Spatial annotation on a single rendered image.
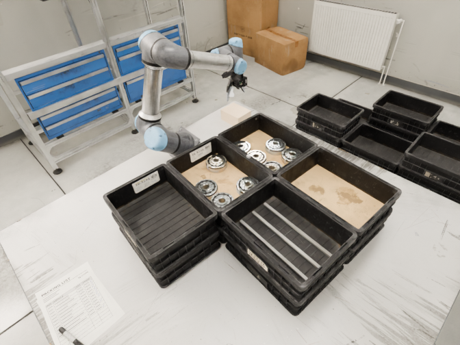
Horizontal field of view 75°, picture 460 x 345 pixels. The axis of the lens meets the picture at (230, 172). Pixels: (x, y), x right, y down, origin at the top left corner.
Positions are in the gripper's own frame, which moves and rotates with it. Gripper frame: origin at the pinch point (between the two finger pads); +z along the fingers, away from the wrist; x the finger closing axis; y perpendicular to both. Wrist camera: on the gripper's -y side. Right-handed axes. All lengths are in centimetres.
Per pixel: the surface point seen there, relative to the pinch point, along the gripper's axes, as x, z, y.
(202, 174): -58, 4, 35
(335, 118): 74, 38, 34
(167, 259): -97, 2, 61
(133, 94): -1, 48, -141
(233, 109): 0.1, 9.7, -1.9
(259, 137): -17.9, 4.2, 35.9
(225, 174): -51, 4, 43
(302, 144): -15, -2, 60
